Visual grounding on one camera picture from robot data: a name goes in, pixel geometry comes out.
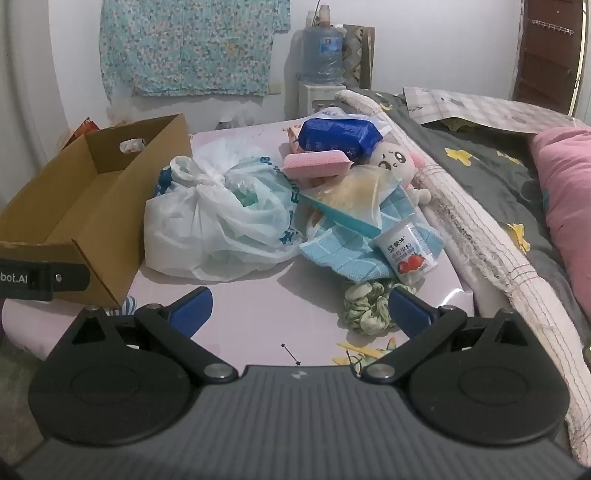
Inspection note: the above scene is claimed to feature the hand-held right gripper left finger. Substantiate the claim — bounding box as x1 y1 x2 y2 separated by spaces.
69 286 241 384

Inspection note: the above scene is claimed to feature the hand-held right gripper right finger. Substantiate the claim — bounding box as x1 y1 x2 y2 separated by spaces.
355 286 532 384

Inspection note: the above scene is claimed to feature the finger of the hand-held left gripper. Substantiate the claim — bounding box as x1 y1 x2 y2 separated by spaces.
46 262 90 300

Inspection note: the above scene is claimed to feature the green scrunchie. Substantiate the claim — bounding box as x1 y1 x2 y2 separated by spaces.
342 281 417 334

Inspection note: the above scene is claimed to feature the white strawberry yogurt cup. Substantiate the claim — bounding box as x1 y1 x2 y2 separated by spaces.
372 217 439 285

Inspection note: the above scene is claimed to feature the brown cardboard box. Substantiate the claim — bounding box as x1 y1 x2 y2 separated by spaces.
0 113 194 309

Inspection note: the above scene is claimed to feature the light blue checked cloth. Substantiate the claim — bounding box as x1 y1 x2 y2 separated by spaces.
300 185 445 283

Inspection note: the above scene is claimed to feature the clear zip bag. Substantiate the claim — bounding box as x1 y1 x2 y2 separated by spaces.
299 167 403 237

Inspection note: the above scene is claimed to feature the white plush toy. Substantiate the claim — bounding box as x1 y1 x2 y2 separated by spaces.
369 141 433 207

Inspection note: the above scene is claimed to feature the blue wet wipes packet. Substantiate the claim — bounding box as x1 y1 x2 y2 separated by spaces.
298 117 385 160

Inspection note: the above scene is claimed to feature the striped white blanket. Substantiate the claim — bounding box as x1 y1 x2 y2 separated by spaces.
335 89 591 464

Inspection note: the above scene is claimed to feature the white plastic bag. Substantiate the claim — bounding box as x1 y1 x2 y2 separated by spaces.
143 138 306 280

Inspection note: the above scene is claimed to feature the red snack bag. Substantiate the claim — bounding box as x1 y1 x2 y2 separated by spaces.
61 117 101 149

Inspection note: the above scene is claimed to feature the grey blanket with yellow stars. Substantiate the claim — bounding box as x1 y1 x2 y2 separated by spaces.
360 90 591 326

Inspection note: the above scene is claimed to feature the pink pillow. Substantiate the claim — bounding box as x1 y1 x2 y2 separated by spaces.
529 127 591 278

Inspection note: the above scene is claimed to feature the white water dispenser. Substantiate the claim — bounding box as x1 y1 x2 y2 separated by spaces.
298 83 347 117

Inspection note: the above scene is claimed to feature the patterned leaning panel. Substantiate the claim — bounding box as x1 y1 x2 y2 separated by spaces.
342 25 376 89

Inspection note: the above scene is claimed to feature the blue water jug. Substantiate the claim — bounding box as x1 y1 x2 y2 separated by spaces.
302 25 347 86

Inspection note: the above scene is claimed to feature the brown wooden door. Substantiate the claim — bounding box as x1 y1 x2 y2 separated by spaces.
512 0 591 115

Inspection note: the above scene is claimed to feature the white hook rack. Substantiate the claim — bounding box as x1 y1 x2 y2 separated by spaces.
531 18 574 37

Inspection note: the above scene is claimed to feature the floral wall cloth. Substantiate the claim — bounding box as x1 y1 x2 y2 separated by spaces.
99 0 291 99

